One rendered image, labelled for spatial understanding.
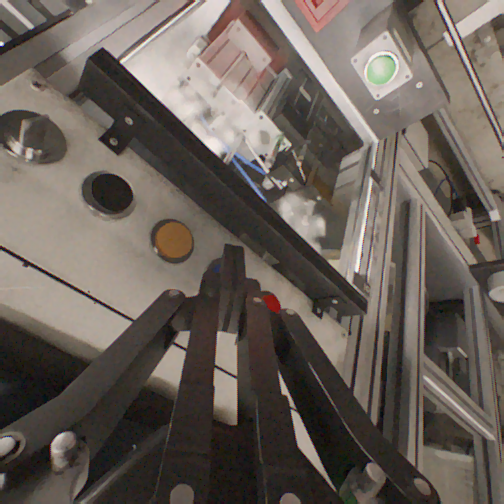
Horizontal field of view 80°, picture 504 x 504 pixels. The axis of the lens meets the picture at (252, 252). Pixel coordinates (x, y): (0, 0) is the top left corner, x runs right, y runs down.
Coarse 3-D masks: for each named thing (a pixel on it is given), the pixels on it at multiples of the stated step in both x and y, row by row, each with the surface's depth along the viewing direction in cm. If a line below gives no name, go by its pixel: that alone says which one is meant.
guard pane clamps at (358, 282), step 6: (372, 174) 59; (378, 180) 60; (378, 186) 59; (354, 270) 46; (354, 276) 45; (360, 276) 47; (354, 282) 45; (360, 282) 46; (366, 282) 47; (360, 288) 46; (366, 288) 46; (366, 294) 46
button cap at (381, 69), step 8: (376, 56) 43; (384, 56) 43; (368, 64) 45; (376, 64) 44; (384, 64) 43; (392, 64) 43; (368, 72) 45; (376, 72) 44; (384, 72) 44; (392, 72) 44; (376, 80) 45; (384, 80) 45
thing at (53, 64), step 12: (144, 0) 32; (156, 0) 33; (132, 12) 30; (108, 24) 28; (120, 24) 29; (84, 36) 26; (96, 36) 27; (72, 48) 25; (84, 48) 26; (48, 60) 24; (60, 60) 24; (72, 60) 25; (48, 72) 24
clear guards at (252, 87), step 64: (0, 0) 22; (192, 0) 37; (256, 0) 46; (128, 64) 28; (192, 64) 34; (256, 64) 42; (320, 64) 56; (192, 128) 32; (256, 128) 39; (320, 128) 50; (192, 192) 30; (256, 192) 36; (320, 192) 45
